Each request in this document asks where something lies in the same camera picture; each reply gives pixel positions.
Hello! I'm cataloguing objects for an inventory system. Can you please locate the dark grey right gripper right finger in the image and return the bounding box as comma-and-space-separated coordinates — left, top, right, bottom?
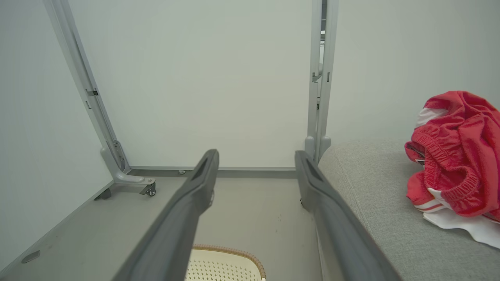
295, 150, 401, 281

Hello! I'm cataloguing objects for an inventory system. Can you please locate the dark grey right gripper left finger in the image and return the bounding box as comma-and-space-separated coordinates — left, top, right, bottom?
112, 149, 220, 281

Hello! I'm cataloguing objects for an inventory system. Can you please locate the red garment with white trim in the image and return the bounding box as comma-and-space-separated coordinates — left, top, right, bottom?
404, 91, 500, 222

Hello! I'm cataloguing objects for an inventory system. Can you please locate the white perforated laundry basket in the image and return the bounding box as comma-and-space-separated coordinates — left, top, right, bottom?
186, 244, 267, 281

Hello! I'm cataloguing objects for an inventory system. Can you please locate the grey fabric sofa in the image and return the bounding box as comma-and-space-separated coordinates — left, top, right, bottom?
317, 139, 500, 281

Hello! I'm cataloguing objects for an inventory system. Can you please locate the plain white cloth garment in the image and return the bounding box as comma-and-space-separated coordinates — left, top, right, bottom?
423, 209, 500, 249

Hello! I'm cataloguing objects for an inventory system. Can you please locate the grey partition base rail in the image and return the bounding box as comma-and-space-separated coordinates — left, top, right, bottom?
129, 167, 297, 179

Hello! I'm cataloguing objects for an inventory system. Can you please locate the grey double partition post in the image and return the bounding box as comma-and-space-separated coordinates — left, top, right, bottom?
305, 0, 339, 164

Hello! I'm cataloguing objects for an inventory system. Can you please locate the grey partition post with foot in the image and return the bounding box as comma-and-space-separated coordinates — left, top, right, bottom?
43, 0, 156, 200

